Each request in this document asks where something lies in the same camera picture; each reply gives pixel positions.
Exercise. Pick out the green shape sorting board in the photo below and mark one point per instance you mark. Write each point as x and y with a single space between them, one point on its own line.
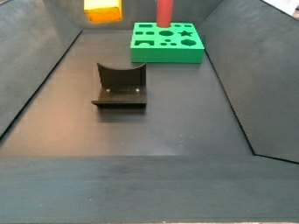
175 44

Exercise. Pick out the black curved fixture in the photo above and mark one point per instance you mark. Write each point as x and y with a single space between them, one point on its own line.
121 86

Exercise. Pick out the yellow rectangular block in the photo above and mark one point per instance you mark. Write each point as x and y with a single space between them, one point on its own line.
102 11

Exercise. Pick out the red cylinder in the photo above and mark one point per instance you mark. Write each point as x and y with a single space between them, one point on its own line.
164 10

